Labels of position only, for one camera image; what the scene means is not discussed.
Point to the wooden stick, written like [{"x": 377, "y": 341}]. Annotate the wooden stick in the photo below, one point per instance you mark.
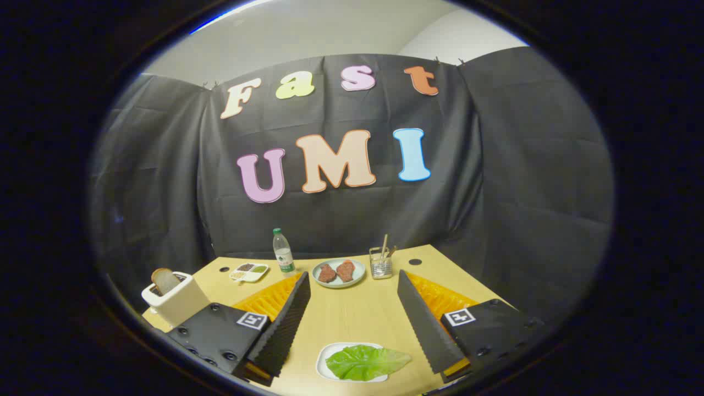
[{"x": 384, "y": 245}]

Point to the green lettuce leaf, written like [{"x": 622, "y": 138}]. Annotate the green lettuce leaf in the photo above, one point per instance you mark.
[{"x": 366, "y": 363}]

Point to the white divided condiment dish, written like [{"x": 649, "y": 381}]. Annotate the white divided condiment dish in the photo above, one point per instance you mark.
[{"x": 248, "y": 271}]

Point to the brown meat piece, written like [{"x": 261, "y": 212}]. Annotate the brown meat piece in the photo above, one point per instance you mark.
[
  {"x": 346, "y": 271},
  {"x": 326, "y": 273}
]

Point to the black backdrop cloth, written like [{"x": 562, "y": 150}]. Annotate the black backdrop cloth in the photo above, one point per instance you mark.
[{"x": 495, "y": 165}]

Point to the clear plastic water bottle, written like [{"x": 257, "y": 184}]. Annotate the clear plastic water bottle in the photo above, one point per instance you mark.
[{"x": 284, "y": 256}]

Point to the clear utensil holder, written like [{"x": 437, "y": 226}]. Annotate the clear utensil holder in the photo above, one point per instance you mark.
[{"x": 381, "y": 268}]

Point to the cream toaster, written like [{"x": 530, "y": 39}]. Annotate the cream toaster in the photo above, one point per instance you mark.
[{"x": 181, "y": 302}]

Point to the white square plate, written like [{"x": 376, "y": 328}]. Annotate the white square plate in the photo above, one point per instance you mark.
[{"x": 324, "y": 355}]

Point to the white bread slice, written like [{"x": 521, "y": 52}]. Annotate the white bread slice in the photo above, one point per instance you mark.
[{"x": 165, "y": 280}]

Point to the pale blue round plate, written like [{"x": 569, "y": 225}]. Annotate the pale blue round plate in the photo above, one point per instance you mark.
[{"x": 359, "y": 268}]

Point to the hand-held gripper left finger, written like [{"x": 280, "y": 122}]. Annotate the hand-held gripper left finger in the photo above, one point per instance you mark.
[{"x": 286, "y": 324}]

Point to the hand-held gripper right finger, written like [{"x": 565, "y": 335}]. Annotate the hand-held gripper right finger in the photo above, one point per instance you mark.
[{"x": 423, "y": 324}]

